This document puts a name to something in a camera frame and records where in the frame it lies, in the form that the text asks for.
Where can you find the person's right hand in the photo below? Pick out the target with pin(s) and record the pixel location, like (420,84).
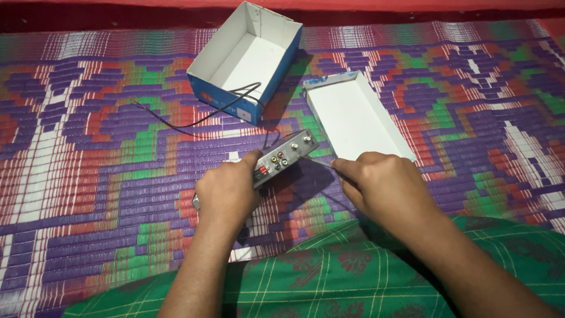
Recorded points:
(388,190)

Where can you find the person's left hand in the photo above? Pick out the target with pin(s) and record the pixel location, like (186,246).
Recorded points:
(227,190)

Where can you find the grey electronic receiver box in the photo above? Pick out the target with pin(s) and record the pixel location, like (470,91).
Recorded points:
(282,157)

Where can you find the thin metal screwdriver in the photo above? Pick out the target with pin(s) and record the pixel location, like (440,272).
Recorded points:
(318,162)

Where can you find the white cardboard box lid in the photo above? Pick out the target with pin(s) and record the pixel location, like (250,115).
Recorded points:
(355,117)

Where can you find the green checked cloth garment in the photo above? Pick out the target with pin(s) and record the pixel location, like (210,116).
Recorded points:
(353,274)

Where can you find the blue and white cardboard box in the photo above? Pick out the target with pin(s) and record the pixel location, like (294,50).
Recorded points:
(247,62)

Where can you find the colourful woven plastic mat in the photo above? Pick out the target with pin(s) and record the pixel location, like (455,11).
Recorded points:
(88,154)

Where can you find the red fabric sheet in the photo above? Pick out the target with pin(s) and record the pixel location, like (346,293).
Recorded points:
(132,11)

